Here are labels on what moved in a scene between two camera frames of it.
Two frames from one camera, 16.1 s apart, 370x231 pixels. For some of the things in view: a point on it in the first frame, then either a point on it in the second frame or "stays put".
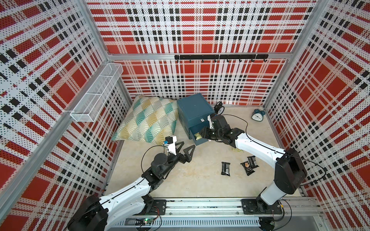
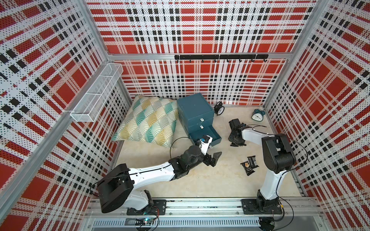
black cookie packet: [248, 170] stays put
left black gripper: [187, 158] to [213, 160]
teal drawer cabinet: [193, 111] stays put
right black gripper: [205, 133] to [240, 143]
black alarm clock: [219, 109] stays put
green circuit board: [144, 221] stays put
